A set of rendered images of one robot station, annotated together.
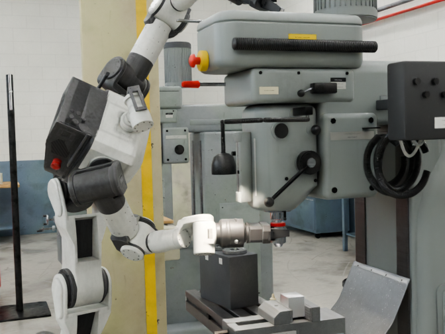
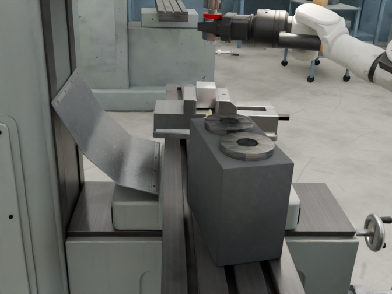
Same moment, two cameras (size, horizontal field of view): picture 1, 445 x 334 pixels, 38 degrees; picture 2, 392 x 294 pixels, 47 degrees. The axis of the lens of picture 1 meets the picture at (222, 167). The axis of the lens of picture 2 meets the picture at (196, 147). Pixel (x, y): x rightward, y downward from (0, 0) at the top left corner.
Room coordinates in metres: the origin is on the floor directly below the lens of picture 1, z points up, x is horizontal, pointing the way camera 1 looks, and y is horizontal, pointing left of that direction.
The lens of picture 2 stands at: (3.08, 0.13, 1.42)
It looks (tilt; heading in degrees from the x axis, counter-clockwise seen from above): 24 degrees down; 196
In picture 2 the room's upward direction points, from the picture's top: 2 degrees clockwise
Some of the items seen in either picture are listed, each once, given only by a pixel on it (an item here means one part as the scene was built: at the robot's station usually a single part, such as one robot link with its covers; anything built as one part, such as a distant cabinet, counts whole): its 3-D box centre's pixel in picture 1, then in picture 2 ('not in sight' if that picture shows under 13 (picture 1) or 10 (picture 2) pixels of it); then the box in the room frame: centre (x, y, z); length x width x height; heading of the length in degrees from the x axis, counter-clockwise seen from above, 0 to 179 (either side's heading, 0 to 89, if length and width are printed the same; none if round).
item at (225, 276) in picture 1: (228, 274); (233, 181); (2.35, -0.01, 1.03); 0.22 x 0.12 x 0.20; 31
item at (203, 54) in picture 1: (202, 60); not in sight; (1.89, 0.05, 1.76); 0.06 x 0.02 x 0.06; 20
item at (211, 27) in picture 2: not in sight; (209, 27); (2.00, -0.16, 1.24); 0.06 x 0.02 x 0.03; 94
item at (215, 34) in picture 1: (278, 45); not in sight; (1.97, -0.18, 1.81); 0.47 x 0.26 x 0.16; 110
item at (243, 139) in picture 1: (243, 166); not in sight; (1.93, -0.06, 1.45); 0.04 x 0.04 x 0.21; 20
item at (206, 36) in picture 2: (278, 234); (212, 28); (1.97, -0.17, 1.23); 0.05 x 0.05 x 0.05
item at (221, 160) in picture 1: (223, 163); not in sight; (1.84, 0.00, 1.46); 0.07 x 0.07 x 0.06
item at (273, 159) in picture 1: (277, 157); not in sight; (1.97, -0.17, 1.47); 0.21 x 0.19 x 0.32; 20
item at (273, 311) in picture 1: (275, 312); (224, 100); (1.87, -0.14, 1.02); 0.12 x 0.06 x 0.04; 18
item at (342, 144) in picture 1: (332, 154); not in sight; (2.03, -0.35, 1.47); 0.24 x 0.19 x 0.26; 20
